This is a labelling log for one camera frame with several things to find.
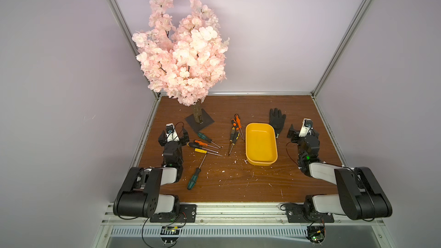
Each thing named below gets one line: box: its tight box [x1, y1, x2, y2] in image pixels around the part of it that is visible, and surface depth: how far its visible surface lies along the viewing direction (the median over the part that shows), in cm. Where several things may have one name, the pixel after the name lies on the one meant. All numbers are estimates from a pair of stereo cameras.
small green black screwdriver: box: [196, 132, 222, 149], surface depth 99 cm
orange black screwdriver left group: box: [194, 140, 220, 150], surface depth 97 cm
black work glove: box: [269, 107, 286, 139], surface depth 108 cm
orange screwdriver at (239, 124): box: [234, 113, 245, 141], surface depth 105 cm
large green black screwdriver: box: [187, 153, 208, 191], surface depth 83 cm
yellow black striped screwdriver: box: [229, 126, 236, 142], surface depth 99 cm
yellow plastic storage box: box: [245, 122, 278, 167], surface depth 96 cm
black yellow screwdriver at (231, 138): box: [227, 126, 236, 157], surface depth 99 cm
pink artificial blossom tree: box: [132, 0, 230, 124], surface depth 62 cm
